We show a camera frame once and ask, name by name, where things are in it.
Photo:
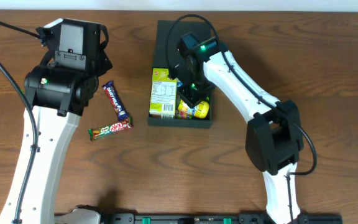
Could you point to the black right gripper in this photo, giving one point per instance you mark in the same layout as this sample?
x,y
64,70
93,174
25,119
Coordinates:
x,y
191,97

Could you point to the yellow round candy tub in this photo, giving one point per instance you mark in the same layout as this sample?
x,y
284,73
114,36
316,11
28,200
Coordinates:
x,y
201,110

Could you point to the colourful gummy candy bag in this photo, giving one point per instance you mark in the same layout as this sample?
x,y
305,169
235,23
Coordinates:
x,y
184,113

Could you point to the green yellow snack box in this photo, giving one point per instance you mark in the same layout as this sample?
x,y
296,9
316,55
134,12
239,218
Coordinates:
x,y
163,93

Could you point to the black box with lid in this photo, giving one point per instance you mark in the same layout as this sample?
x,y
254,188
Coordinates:
x,y
202,32

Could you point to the purple Dairy Milk bar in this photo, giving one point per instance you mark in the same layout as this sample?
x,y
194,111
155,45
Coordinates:
x,y
115,100

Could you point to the red KitKat bar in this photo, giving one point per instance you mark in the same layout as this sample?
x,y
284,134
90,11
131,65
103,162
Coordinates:
x,y
97,133

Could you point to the brown white snack box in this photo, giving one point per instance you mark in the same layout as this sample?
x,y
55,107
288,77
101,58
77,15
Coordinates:
x,y
167,116

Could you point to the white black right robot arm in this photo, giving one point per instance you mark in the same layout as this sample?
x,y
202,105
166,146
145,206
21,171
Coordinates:
x,y
274,135

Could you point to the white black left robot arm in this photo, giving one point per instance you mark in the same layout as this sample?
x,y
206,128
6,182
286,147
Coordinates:
x,y
57,90

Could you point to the black mounting rail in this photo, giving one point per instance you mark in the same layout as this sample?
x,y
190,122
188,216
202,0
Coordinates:
x,y
88,216

